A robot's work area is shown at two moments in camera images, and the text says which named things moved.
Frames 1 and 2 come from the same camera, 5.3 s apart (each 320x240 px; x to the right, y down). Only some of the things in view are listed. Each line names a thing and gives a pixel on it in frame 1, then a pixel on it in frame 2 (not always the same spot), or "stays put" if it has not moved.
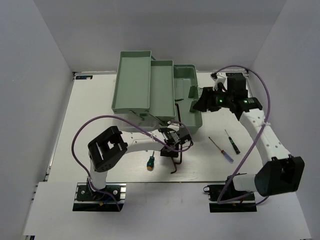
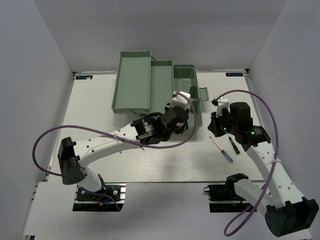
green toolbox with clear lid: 148,93 stays put
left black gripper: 173,153 -> 181,129
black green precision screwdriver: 237,150 stays put
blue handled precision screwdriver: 224,153 stays put
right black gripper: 206,100 -> 215,117
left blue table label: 83,77 stays put
